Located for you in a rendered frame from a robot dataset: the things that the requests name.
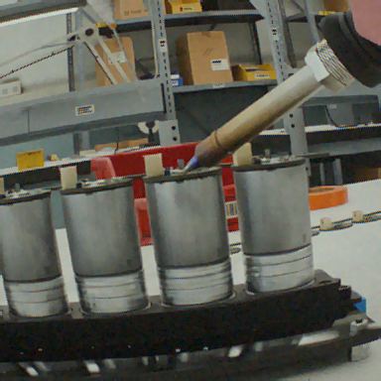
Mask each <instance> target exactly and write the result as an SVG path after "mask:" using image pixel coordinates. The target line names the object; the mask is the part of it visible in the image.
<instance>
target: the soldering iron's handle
mask: <svg viewBox="0 0 381 381"><path fill-rule="evenodd" d="M320 28H321V31H322V35H323V37H324V39H325V41H326V42H327V44H328V46H329V48H330V50H331V51H332V52H333V54H334V55H335V56H336V57H337V59H338V60H339V61H340V63H341V64H342V65H343V67H344V68H345V69H346V70H347V71H348V72H349V73H350V74H351V75H352V76H354V78H355V79H356V80H358V81H359V82H360V83H361V84H363V85H364V86H367V87H369V88H372V87H373V88H374V87H375V86H377V85H379V83H381V46H380V45H377V44H375V43H373V42H371V41H369V40H367V39H364V38H363V37H361V36H360V35H359V34H358V33H357V32H356V30H355V25H354V22H353V15H352V14H351V7H350V8H348V9H347V11H344V12H343V13H340V15H338V14H328V15H327V16H326V17H324V18H322V19H321V21H320Z"/></svg>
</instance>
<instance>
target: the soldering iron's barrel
mask: <svg viewBox="0 0 381 381"><path fill-rule="evenodd" d="M305 60H306V63H307V64H308V65H307V66H304V68H302V69H300V70H299V71H298V72H297V73H295V74H294V75H293V76H290V78H288V79H287V80H285V81H284V82H283V83H281V84H279V86H277V87H276V88H275V89H272V91H270V92H269V93H268V94H265V95H264V96H263V97H262V98H261V99H260V100H258V101H256V102H254V103H253V105H251V106H250V107H249V108H246V109H245V110H244V111H242V112H241V113H240V114H238V115H237V117H235V118H234V119H233V120H232V119H231V120H230V121H229V122H227V123H226V124H225V125H224V126H222V127H221V128H220V129H217V130H215V131H214V132H213V133H212V134H211V135H210V136H209V137H208V138H207V139H205V140H204V141H203V142H201V143H200V144H199V145H197V146H196V148H195V153H194V154H195V158H196V160H197V161H198V163H199V164H200V165H202V166H203V167H205V168H213V167H215V166H216V165H218V164H219V163H220V162H222V161H223V160H224V159H226V158H228V157H230V156H232V155H233V154H234V153H235V152H236V151H237V150H238V149H240V148H241V147H242V146H244V145H245V144H247V143H248V142H249V141H251V140H252V139H253V138H255V136H258V135H259V134H261V133H262V132H263V131H265V130H266V129H268V128H269V126H271V125H272V124H275V123H276V122H278V121H279V119H281V118H282V117H283V116H284V117H285V116H286V115H287V114H288V113H289V112H291V111H292V110H294V109H295V108H297V107H298V106H299V105H301V104H303V103H304V101H306V100H308V99H309V98H310V97H312V96H314V95H315V94H316V93H317V92H319V91H320V90H321V89H322V88H327V89H329V90H330V91H331V92H334V93H338V92H340V91H342V90H343V89H345V88H346V87H347V84H348V83H351V82H352V81H353V80H355V78H354V76H352V75H351V74H350V73H349V72H348V71H347V70H346V69H345V68H344V67H343V65H342V64H341V63H340V61H339V60H338V59H337V57H336V56H335V55H334V54H333V52H332V51H331V50H330V48H329V46H328V44H327V42H326V41H325V40H322V41H321V42H318V44H316V45H315V46H313V47H312V48H310V49H309V51H308V53H307V55H306V57H305Z"/></svg>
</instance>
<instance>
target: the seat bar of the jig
mask: <svg viewBox="0 0 381 381"><path fill-rule="evenodd" d="M314 273H315V282H314V283H313V284H311V285H308V286H306V287H303V288H299V289H296V290H291V291H290V292H285V293H276V294H269V295H255V294H245V291H244V290H245V284H237V285H234V288H235V295H236V297H235V298H233V299H231V300H228V301H226V302H222V303H217V304H211V305H205V306H198V307H187V308H172V307H165V306H162V304H161V297H160V295H152V296H149V299H150V306H151V307H150V308H147V309H145V310H143V311H140V312H135V313H132V314H127V315H126V314H124V315H118V316H114V315H112V316H89V315H87V314H83V313H82V312H81V309H80V308H79V304H78V302H69V304H70V310H71V312H70V313H69V314H67V315H64V316H59V317H52V318H44V319H42V318H41V319H22V318H14V317H11V316H10V312H9V307H8V306H6V305H3V306H1V309H2V312H3V314H1V315H0V347H4V346H5V347H19V346H20V347H24V346H25V347H29V346H30V347H35V346H36V347H40V346H41V347H45V346H47V347H51V346H54V347H56V346H79V345H81V346H85V345H102V344H107V345H108V344H114V343H115V344H120V343H133V342H144V341H157V340H164V339H177V338H183V337H190V336H197V335H207V334H217V333H223V332H229V331H233V330H238V329H242V328H248V327H255V326H261V325H268V324H272V323H275V322H280V321H286V320H292V319H295V318H303V317H309V316H312V315H315V314H321V313H326V312H328V311H333V310H338V309H339V282H338V281H337V280H336V279H335V278H332V276H331V275H329V274H328V273H327V272H325V271H324V270H322V269H314Z"/></svg>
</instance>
